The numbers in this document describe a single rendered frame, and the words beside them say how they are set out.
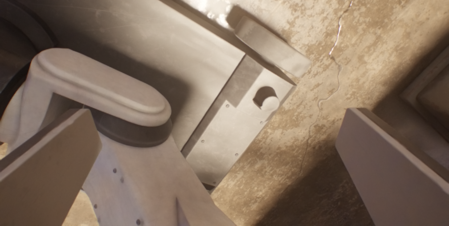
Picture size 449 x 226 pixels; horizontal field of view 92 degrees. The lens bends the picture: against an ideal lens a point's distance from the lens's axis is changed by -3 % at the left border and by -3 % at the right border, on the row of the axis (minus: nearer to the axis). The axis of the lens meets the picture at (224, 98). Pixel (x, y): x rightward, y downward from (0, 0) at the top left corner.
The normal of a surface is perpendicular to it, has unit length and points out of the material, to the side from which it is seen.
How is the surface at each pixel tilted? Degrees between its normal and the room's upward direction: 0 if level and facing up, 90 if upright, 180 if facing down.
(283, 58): 7
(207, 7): 0
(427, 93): 90
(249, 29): 61
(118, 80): 90
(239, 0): 0
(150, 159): 90
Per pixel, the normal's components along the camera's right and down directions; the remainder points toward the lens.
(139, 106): 0.54, -0.20
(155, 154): 0.54, -0.78
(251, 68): -0.47, 0.04
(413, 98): 0.16, 0.47
